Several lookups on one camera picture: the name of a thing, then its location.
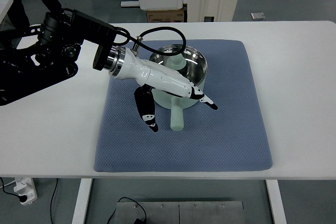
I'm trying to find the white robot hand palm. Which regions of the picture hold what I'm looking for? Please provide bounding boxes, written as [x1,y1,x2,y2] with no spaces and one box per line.
[106,47,194,98]

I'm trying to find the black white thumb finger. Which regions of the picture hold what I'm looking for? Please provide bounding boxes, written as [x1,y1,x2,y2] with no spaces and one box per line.
[134,85,159,132]

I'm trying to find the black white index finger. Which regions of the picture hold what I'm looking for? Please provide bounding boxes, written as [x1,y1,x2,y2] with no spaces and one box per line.
[188,86,218,110]

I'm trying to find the green pot with handle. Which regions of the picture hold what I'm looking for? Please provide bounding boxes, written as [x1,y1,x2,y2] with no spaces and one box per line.
[149,45,208,132]

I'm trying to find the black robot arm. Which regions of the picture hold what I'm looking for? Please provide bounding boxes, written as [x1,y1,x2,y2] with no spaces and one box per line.
[1,8,217,131]

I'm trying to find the glass lid green knob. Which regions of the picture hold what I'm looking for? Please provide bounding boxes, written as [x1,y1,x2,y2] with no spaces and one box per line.
[149,46,207,86]

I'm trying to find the blue textured mat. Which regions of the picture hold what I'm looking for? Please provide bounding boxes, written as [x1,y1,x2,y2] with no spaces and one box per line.
[94,39,272,173]

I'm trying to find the cardboard box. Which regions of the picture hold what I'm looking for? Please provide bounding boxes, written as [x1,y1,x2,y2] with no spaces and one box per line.
[146,9,184,23]

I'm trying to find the small grey floor object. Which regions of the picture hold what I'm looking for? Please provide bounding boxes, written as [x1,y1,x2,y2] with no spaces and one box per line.
[250,12,266,20]

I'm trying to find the white power strip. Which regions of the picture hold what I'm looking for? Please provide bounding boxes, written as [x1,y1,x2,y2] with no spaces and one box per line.
[14,177,38,206]

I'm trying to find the metal base plate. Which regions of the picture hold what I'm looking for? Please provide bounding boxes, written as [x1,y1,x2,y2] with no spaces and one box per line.
[112,201,247,223]

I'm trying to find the black floor cable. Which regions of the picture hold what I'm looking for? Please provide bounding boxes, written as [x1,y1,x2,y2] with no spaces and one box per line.
[0,178,148,224]

